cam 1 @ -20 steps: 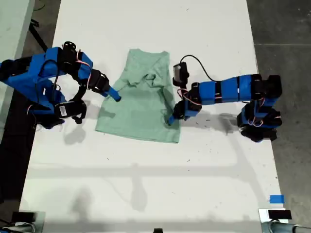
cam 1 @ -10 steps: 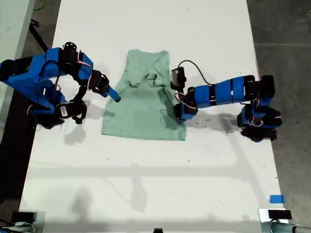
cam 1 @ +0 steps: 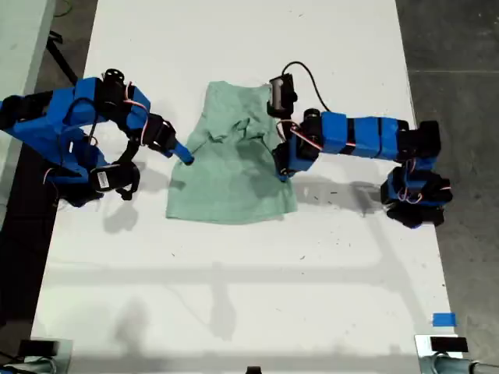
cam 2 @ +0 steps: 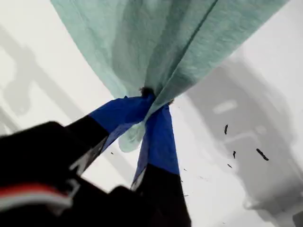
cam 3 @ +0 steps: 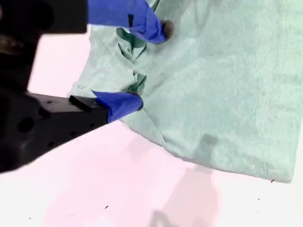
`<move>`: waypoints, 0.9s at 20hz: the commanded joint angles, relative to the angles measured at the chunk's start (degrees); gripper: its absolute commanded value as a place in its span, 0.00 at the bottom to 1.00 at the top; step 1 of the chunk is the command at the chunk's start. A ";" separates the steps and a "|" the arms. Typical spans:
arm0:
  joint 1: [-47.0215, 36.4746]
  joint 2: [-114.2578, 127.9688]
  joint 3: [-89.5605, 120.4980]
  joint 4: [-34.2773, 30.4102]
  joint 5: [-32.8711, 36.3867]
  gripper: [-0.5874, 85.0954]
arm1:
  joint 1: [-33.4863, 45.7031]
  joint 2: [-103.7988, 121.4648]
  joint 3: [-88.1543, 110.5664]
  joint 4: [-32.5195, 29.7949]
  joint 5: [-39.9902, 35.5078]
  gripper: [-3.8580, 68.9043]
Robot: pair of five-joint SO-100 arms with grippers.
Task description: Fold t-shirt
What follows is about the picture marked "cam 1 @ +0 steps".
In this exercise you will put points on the pale side table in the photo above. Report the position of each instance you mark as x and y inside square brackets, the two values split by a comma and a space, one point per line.
[19, 39]

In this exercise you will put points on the short blue tape strip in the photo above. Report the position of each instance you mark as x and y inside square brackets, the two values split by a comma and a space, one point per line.
[444, 320]

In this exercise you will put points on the pale green T-shirt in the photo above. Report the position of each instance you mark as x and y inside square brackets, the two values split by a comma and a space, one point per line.
[230, 183]

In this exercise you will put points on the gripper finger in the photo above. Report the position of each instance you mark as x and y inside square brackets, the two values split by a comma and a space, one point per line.
[183, 152]
[181, 157]
[281, 176]
[288, 176]

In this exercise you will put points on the small black clamp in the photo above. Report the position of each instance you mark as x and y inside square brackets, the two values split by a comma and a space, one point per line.
[254, 370]

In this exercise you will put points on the black camera box white label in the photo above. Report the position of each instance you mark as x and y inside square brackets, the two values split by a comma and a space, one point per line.
[109, 179]

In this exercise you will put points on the black stand leg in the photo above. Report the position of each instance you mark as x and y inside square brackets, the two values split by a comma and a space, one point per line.
[60, 58]

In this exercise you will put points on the black camera box grey face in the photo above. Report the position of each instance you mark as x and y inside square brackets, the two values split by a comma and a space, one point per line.
[280, 93]

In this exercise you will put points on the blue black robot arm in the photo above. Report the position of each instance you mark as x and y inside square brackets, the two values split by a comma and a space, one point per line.
[362, 136]
[43, 124]

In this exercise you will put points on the black camera stalk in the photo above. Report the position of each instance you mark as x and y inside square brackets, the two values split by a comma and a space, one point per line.
[128, 152]

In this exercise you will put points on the small black box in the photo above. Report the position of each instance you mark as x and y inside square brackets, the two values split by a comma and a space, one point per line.
[37, 347]
[448, 344]

